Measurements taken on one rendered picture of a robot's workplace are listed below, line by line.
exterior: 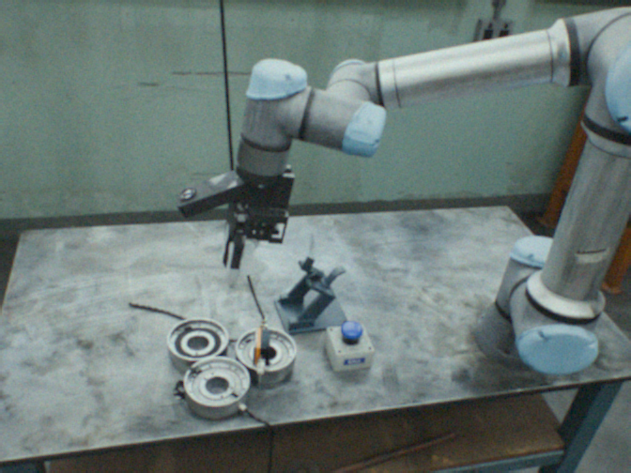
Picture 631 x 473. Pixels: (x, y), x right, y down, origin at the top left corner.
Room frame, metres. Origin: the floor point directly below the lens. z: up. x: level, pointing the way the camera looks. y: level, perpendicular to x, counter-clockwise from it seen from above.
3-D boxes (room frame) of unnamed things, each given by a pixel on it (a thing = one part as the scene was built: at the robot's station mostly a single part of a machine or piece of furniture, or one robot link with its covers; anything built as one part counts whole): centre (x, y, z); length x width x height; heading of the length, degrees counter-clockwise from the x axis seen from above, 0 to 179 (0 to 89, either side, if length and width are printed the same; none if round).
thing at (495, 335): (0.91, -0.41, 0.85); 0.15 x 0.15 x 0.10
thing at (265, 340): (0.74, 0.06, 0.85); 0.17 x 0.02 x 0.04; 5
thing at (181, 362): (0.77, 0.18, 0.82); 0.10 x 0.10 x 0.04
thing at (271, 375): (0.77, 0.06, 0.82); 0.10 x 0.10 x 0.04
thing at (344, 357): (0.81, -0.09, 0.82); 0.08 x 0.07 x 0.05; 108
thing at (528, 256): (0.90, -0.41, 0.97); 0.13 x 0.12 x 0.14; 176
